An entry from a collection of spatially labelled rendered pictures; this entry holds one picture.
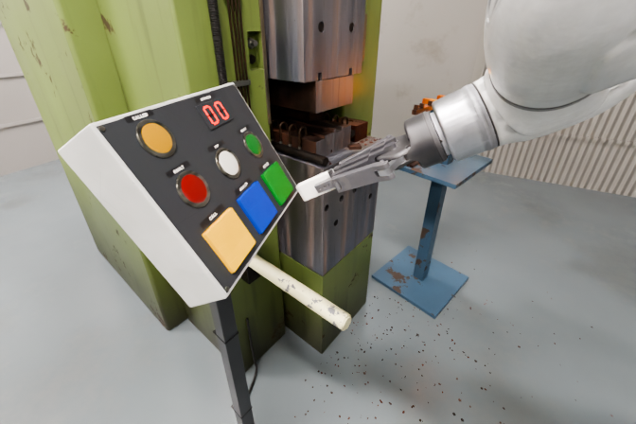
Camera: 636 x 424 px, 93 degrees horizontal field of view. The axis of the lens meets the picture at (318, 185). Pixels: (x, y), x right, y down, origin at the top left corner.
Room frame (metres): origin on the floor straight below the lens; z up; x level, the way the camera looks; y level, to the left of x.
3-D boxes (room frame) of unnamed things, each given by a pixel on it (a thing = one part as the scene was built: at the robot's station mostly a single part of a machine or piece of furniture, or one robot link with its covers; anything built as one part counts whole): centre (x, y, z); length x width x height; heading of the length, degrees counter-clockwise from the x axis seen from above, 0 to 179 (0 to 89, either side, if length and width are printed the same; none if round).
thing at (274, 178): (0.57, 0.09, 1.01); 0.07 x 0.05 x 0.07; 165
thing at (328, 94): (1.12, 0.10, 1.12); 0.42 x 0.20 x 0.10; 50
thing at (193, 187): (0.39, 0.18, 1.09); 0.05 x 0.03 x 0.04; 140
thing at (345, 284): (1.17, 0.08, 0.23); 0.56 x 0.38 x 0.47; 50
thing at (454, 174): (1.32, -0.60, 0.74); 0.40 x 0.30 x 0.02; 133
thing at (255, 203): (0.47, 0.11, 1.01); 0.07 x 0.05 x 0.07; 165
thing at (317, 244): (1.17, 0.08, 0.69); 0.56 x 0.38 x 0.45; 50
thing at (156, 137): (0.40, 0.22, 1.16); 0.05 x 0.03 x 0.04; 140
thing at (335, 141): (1.12, 0.10, 0.96); 0.42 x 0.20 x 0.09; 50
